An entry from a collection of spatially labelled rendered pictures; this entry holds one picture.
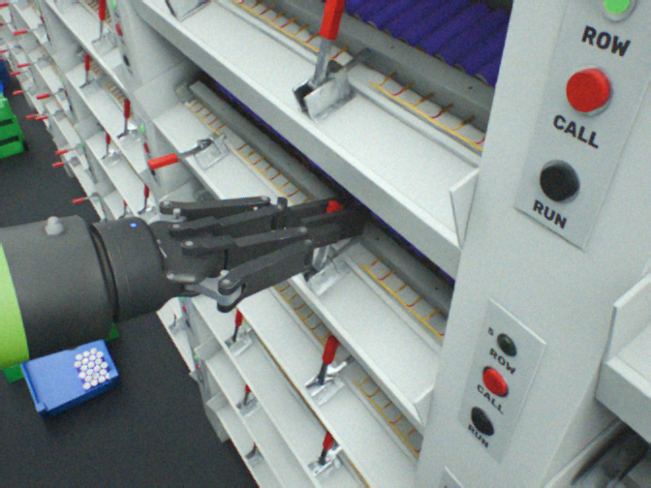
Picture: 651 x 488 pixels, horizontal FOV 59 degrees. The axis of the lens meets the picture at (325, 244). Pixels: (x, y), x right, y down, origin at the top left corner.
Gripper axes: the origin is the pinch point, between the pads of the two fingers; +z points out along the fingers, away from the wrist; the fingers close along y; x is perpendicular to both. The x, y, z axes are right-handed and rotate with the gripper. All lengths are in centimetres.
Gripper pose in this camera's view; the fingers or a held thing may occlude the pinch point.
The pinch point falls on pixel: (326, 221)
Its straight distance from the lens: 52.6
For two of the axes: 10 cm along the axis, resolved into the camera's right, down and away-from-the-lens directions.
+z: 8.2, -2.2, 5.3
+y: 5.5, 5.4, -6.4
